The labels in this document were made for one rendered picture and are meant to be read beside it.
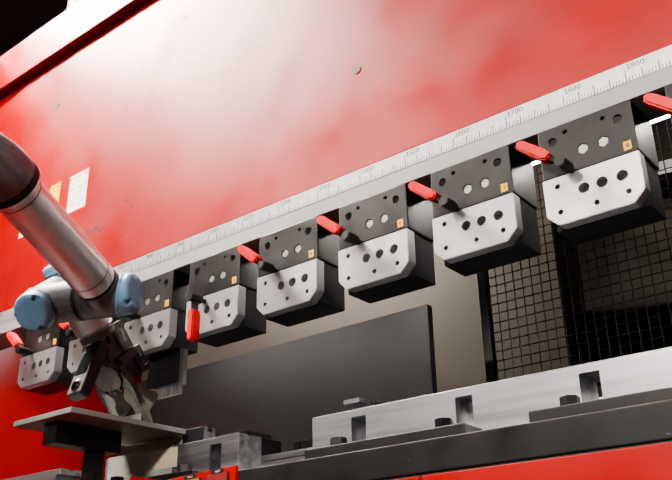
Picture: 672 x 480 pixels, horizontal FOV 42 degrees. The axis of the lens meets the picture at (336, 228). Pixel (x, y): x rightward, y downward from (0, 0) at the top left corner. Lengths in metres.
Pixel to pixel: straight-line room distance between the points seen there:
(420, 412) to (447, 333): 2.05
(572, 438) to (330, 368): 1.19
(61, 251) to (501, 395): 0.72
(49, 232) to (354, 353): 0.99
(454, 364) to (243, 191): 1.76
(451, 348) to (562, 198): 2.12
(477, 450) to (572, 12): 0.71
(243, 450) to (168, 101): 0.89
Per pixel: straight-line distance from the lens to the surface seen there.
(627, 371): 1.23
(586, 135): 1.35
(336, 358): 2.21
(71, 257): 1.46
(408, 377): 2.07
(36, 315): 1.61
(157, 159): 2.06
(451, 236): 1.40
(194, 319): 1.72
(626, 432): 1.09
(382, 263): 1.47
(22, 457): 2.66
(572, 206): 1.31
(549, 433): 1.13
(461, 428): 1.27
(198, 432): 1.74
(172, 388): 1.84
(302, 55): 1.83
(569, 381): 1.26
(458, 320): 3.42
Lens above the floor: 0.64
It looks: 25 degrees up
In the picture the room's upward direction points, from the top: 1 degrees counter-clockwise
